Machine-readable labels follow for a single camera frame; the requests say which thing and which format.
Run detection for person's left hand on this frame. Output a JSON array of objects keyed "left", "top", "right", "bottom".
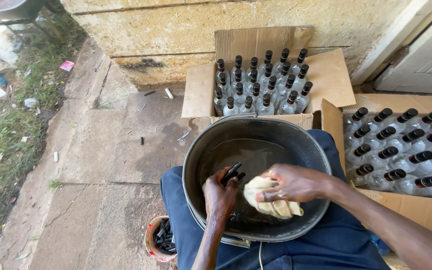
[{"left": 202, "top": 166, "right": 240, "bottom": 222}]

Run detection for person's right hand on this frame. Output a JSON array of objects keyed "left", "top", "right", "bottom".
[{"left": 255, "top": 163, "right": 334, "bottom": 203}]

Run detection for black cap sleeves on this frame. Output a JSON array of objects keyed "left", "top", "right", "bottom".
[{"left": 220, "top": 162, "right": 247, "bottom": 187}]

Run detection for cream cloth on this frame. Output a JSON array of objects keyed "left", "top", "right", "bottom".
[{"left": 243, "top": 176, "right": 304, "bottom": 220}]

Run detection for black metal basin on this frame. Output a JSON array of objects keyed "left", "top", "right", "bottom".
[{"left": 182, "top": 117, "right": 332, "bottom": 243}]

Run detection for person's blue trousers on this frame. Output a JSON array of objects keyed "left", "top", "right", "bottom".
[{"left": 160, "top": 129, "right": 391, "bottom": 270}]

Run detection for heap of black sleeves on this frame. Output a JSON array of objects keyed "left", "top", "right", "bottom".
[{"left": 154, "top": 218, "right": 178, "bottom": 256}]

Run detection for group of clear capped bottles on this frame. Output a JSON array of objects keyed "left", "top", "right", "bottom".
[{"left": 213, "top": 48, "right": 314, "bottom": 117}]

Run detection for small paint-stained bucket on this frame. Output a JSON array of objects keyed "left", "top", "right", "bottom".
[{"left": 144, "top": 215, "right": 178, "bottom": 263}]

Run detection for blue plastic item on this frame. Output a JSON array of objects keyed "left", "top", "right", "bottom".
[{"left": 370, "top": 233, "right": 391, "bottom": 257}]

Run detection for rows of clear capped bottles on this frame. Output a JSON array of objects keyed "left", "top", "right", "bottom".
[{"left": 343, "top": 107, "right": 432, "bottom": 200}]

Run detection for large open cardboard box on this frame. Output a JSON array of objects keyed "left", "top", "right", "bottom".
[{"left": 320, "top": 93, "right": 432, "bottom": 245}]

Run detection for white door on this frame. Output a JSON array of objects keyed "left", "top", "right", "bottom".
[{"left": 374, "top": 0, "right": 432, "bottom": 95}]

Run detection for metal wheelbarrow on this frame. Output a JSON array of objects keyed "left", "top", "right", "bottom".
[{"left": 0, "top": 0, "right": 64, "bottom": 43}]

